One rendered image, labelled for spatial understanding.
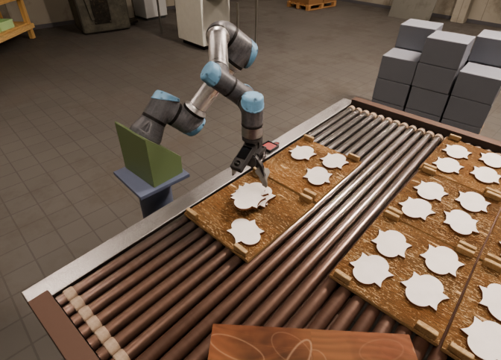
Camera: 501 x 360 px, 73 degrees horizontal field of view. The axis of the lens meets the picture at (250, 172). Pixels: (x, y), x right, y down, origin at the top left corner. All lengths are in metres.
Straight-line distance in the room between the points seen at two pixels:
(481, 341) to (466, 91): 2.82
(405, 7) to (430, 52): 6.55
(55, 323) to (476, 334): 1.19
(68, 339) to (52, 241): 1.79
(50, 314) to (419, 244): 1.24
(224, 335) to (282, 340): 0.15
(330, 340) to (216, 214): 0.66
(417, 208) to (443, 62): 2.35
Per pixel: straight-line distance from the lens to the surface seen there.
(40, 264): 2.76
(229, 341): 0.94
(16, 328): 2.50
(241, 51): 1.54
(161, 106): 1.59
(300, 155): 1.71
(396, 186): 1.69
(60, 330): 1.17
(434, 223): 1.53
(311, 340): 0.95
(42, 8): 9.06
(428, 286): 1.28
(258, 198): 1.36
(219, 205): 1.41
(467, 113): 3.83
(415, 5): 10.16
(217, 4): 6.62
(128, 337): 1.14
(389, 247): 1.34
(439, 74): 3.76
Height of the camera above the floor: 1.87
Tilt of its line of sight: 36 degrees down
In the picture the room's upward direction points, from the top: 1 degrees clockwise
